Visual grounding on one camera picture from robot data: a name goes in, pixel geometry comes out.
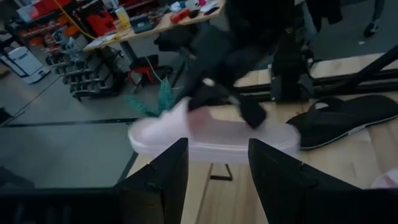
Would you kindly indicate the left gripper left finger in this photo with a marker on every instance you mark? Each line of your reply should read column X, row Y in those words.
column 161, row 186

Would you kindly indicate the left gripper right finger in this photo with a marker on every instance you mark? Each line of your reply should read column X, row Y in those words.
column 286, row 193

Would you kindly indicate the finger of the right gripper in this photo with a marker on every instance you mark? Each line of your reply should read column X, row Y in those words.
column 252, row 112
column 202, row 98

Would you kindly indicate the pink slide sandal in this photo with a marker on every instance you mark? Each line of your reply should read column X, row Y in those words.
column 161, row 130
column 388, row 180

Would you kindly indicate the black flip-flop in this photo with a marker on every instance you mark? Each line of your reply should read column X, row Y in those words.
column 342, row 121

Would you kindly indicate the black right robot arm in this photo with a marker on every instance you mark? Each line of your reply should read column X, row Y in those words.
column 255, row 25

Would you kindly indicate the green plant in white pot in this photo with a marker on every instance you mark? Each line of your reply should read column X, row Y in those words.
column 166, row 96

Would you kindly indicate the red and black cart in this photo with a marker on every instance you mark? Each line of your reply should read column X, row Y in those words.
column 143, row 71

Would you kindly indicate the wooden workbench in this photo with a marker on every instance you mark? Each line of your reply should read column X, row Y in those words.
column 155, row 26

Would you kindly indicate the storage rack with red bins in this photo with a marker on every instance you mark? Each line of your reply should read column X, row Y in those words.
column 102, row 23

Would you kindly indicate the white box appliance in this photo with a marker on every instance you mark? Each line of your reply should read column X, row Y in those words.
column 25, row 62

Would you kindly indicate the wooden shelf with black frame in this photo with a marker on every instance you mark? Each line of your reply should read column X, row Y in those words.
column 199, row 199

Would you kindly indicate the black metal table frame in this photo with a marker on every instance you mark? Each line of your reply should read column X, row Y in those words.
column 357, row 84

